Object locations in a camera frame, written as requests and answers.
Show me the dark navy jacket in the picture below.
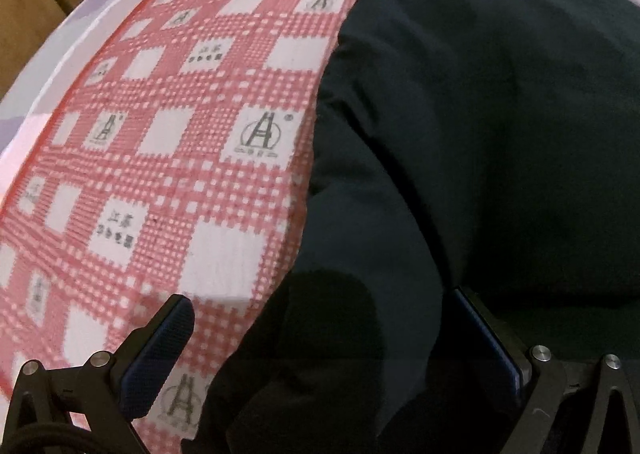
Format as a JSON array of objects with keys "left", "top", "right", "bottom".
[{"left": 182, "top": 0, "right": 640, "bottom": 454}]

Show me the red checkered blanket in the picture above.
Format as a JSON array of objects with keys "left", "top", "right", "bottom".
[{"left": 0, "top": 0, "right": 397, "bottom": 454}]

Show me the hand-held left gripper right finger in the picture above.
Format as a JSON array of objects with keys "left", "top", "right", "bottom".
[{"left": 452, "top": 286, "right": 640, "bottom": 454}]

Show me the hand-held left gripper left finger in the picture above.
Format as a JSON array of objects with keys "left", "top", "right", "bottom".
[{"left": 0, "top": 295, "right": 196, "bottom": 454}]

